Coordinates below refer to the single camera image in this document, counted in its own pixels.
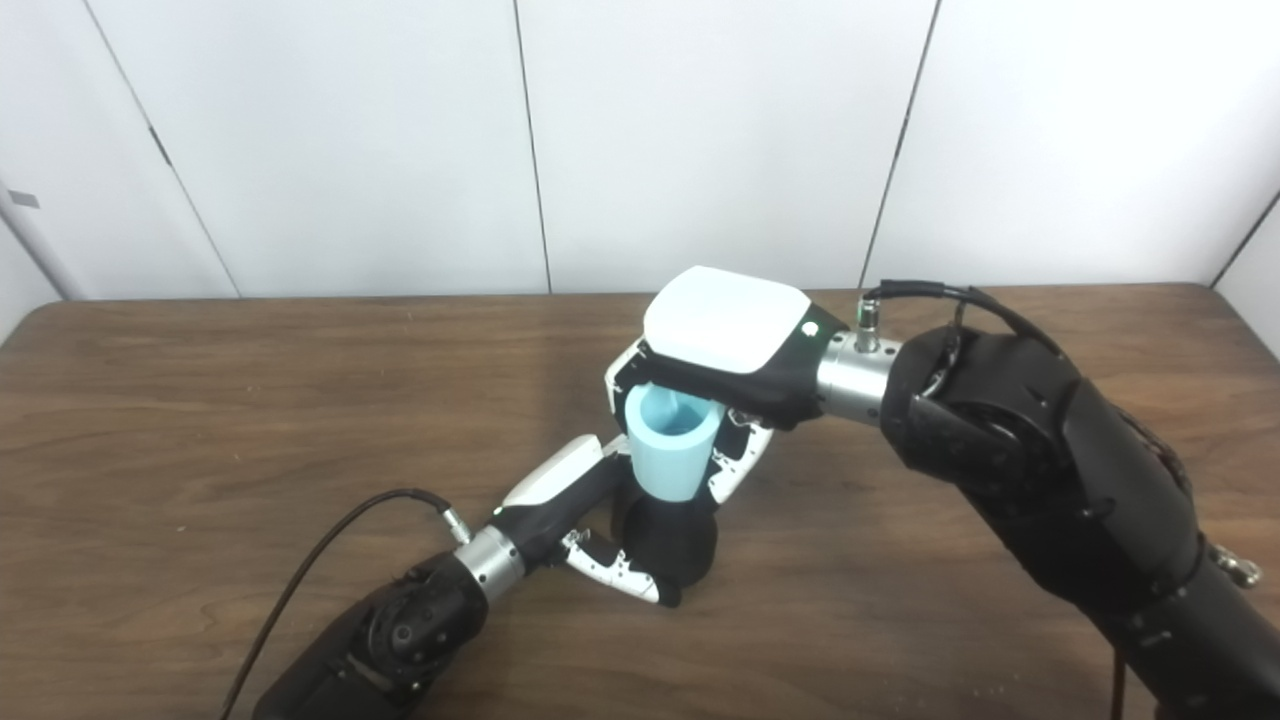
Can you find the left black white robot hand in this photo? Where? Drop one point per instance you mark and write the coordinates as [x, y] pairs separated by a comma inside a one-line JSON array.
[[560, 485]]

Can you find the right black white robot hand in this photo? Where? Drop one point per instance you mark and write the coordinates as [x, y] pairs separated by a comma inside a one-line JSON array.
[[730, 325]]

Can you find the black flared nozzle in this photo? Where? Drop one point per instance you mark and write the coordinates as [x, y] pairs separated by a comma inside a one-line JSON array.
[[670, 545]]

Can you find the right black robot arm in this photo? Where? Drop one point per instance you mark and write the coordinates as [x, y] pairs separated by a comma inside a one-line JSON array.
[[1050, 480]]

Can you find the white wall corner post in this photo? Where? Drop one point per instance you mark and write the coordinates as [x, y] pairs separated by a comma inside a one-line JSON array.
[[30, 240]]

